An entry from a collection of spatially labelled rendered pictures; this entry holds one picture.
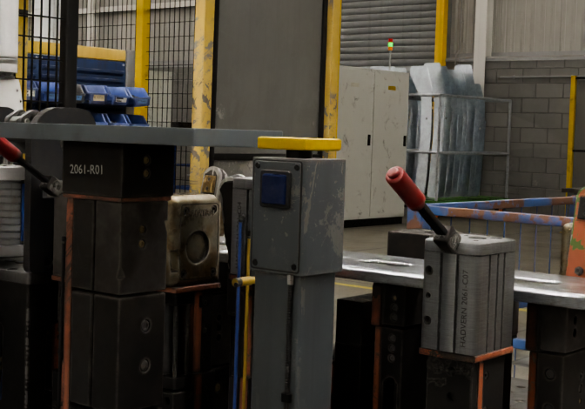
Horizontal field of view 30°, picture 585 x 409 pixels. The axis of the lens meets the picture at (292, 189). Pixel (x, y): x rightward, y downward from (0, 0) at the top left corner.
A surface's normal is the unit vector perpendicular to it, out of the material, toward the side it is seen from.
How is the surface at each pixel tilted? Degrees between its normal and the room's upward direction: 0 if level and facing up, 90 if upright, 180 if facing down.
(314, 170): 90
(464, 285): 90
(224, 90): 91
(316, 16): 90
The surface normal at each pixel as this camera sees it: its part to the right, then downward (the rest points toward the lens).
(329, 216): 0.78, 0.06
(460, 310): -0.62, 0.02
